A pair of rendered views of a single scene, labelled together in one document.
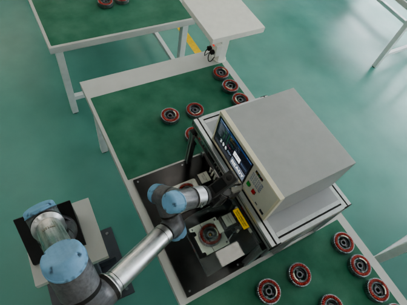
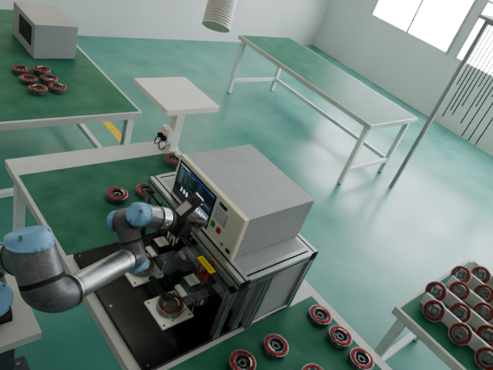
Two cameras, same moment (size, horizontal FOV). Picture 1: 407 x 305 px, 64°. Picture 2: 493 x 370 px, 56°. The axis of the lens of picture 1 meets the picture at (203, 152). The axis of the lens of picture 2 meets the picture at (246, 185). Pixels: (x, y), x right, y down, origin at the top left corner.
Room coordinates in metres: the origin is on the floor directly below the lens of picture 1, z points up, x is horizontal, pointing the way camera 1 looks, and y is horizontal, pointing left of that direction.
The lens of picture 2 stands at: (-0.73, -0.06, 2.31)
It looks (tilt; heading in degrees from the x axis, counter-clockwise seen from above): 33 degrees down; 351
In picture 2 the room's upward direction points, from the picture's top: 20 degrees clockwise
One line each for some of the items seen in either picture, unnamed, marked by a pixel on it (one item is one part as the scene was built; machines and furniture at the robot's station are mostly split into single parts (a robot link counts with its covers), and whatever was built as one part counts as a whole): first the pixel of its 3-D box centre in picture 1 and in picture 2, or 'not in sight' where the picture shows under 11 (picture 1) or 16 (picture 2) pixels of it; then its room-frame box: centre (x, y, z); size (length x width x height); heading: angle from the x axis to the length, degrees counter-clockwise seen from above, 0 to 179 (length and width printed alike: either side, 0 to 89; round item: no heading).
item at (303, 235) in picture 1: (306, 230); (277, 291); (0.68, -0.58, 0.91); 0.28 x 0.03 x 0.32; 132
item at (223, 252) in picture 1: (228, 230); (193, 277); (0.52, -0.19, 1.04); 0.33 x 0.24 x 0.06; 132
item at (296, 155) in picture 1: (278, 150); (240, 196); (0.86, -0.31, 1.22); 0.44 x 0.39 x 0.20; 42
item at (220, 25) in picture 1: (216, 45); (169, 126); (1.71, 0.11, 0.98); 0.37 x 0.35 x 0.46; 42
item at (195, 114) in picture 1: (194, 110); (145, 191); (1.32, 0.12, 0.77); 0.11 x 0.11 x 0.04
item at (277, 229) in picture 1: (268, 162); (230, 216); (0.86, -0.30, 1.09); 0.68 x 0.44 x 0.05; 42
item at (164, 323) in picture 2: not in sight; (169, 309); (0.56, -0.14, 0.78); 0.15 x 0.15 x 0.01; 42
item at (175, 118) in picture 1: (169, 116); (117, 195); (1.22, 0.26, 0.77); 0.11 x 0.11 x 0.04
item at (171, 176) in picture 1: (200, 215); (156, 290); (0.66, -0.07, 0.76); 0.64 x 0.47 x 0.02; 42
